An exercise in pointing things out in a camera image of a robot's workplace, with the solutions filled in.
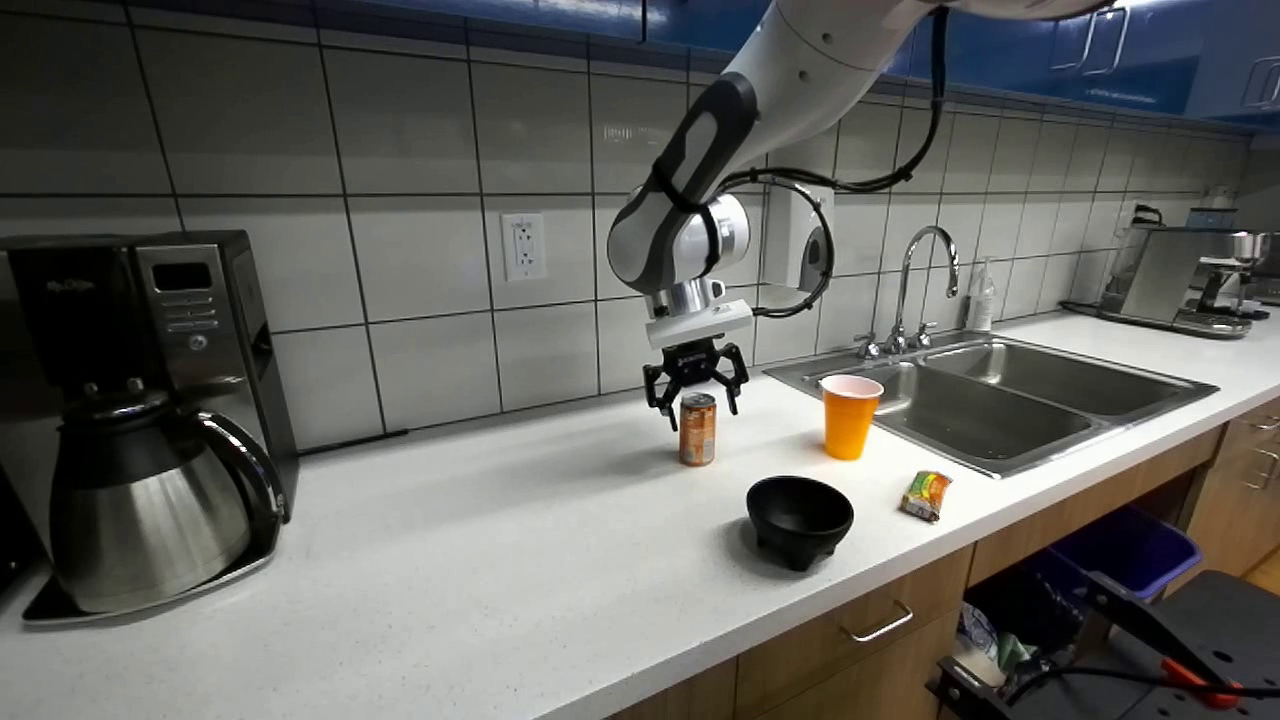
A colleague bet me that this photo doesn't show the stainless steel sink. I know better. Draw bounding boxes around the stainless steel sink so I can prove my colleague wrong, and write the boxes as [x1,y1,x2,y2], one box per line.
[777,337,1214,478]

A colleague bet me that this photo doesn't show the silver espresso machine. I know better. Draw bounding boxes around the silver espresso machine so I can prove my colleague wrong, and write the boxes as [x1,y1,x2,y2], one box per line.
[1066,205,1278,342]

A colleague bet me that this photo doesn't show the chrome faucet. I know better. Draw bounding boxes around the chrome faucet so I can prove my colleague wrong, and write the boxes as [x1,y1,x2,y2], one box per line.
[856,219,968,360]

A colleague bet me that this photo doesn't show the orange soda can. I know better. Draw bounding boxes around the orange soda can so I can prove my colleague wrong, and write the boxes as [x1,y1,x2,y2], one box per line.
[681,393,718,467]

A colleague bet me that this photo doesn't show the orange plastic cup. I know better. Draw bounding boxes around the orange plastic cup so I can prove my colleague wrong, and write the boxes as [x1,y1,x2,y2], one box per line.
[822,375,886,460]

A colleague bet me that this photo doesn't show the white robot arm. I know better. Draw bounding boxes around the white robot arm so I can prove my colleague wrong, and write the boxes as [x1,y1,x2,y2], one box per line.
[608,0,1104,414]

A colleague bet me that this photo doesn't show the blue bin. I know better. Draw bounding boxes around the blue bin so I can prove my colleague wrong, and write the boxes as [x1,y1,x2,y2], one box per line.
[1048,508,1199,604]

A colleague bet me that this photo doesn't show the wall power outlet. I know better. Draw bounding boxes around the wall power outlet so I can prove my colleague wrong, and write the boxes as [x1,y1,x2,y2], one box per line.
[505,214,548,286]

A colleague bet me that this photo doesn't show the black trash bag bin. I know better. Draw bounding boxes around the black trash bag bin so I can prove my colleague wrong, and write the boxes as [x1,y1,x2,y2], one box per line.
[961,556,1084,677]

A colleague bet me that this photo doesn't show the soap dispenser bottle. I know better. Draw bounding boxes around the soap dispenser bottle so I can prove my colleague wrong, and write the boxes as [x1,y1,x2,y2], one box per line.
[963,279,997,334]

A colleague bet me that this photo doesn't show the black cart platform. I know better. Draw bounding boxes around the black cart platform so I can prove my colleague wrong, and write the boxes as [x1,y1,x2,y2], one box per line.
[933,570,1280,720]

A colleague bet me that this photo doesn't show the black bowl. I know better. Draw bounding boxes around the black bowl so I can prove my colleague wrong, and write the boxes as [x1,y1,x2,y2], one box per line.
[747,478,856,572]

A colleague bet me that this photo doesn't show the black steel coffee maker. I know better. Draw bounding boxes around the black steel coffee maker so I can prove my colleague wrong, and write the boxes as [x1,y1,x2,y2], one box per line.
[5,230,295,623]

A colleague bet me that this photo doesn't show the snack bar wrapper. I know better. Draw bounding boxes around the snack bar wrapper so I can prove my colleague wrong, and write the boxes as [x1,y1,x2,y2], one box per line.
[902,471,951,523]

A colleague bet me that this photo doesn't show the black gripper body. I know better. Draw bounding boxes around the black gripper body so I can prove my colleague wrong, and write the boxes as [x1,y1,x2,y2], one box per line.
[649,301,754,388]

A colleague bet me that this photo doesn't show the blue upper cabinets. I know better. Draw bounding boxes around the blue upper cabinets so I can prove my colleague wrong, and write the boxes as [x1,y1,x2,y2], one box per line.
[136,0,1280,133]

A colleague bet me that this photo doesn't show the black cable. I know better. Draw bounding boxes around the black cable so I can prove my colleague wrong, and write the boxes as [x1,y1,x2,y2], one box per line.
[1001,658,1280,714]

